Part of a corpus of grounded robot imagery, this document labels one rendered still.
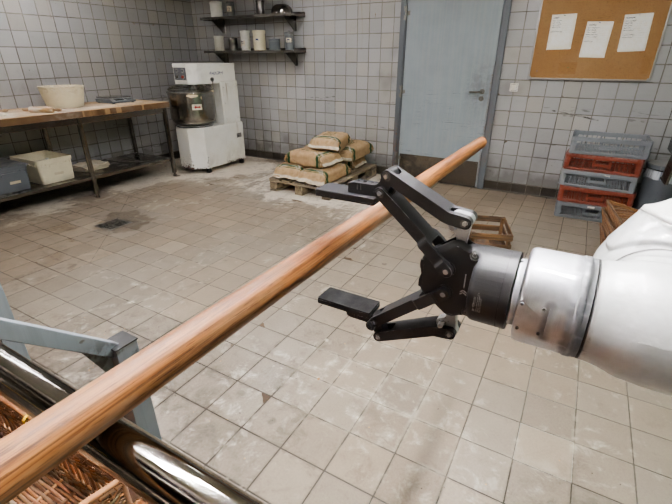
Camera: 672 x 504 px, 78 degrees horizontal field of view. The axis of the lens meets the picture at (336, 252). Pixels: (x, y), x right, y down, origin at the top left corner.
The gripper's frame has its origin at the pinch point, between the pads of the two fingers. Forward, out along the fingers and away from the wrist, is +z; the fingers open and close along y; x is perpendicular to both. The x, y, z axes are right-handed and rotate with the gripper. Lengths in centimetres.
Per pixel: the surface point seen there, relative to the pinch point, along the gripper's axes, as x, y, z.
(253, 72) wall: 454, 1, 395
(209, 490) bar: -28.2, 1.5, -8.9
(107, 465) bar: -29.7, 2.6, -1.7
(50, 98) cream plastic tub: 206, 19, 455
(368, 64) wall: 455, -11, 216
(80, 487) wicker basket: -15, 59, 50
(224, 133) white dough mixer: 380, 73, 390
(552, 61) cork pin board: 454, -16, 17
